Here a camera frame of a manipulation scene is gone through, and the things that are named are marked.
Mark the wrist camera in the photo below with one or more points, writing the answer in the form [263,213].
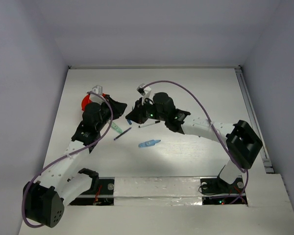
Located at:
[145,92]
[96,94]

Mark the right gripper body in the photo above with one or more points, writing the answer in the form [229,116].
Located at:
[146,111]

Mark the aluminium side rail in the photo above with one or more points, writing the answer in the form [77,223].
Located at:
[253,121]

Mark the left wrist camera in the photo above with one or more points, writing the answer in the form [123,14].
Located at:
[96,94]

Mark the green correction tape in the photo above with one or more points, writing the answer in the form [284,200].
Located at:
[115,127]

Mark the black capped white marker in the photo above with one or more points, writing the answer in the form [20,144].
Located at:
[149,124]

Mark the orange round container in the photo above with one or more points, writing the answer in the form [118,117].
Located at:
[92,102]

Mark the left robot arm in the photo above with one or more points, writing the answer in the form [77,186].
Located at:
[62,181]

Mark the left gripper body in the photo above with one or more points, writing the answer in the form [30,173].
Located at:
[106,111]

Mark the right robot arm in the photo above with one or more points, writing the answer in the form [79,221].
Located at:
[240,141]

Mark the purple pen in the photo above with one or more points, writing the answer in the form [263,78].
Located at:
[123,133]

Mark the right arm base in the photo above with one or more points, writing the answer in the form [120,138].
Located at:
[214,191]

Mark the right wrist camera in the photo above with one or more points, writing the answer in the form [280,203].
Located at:
[145,92]

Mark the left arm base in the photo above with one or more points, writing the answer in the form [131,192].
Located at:
[100,193]

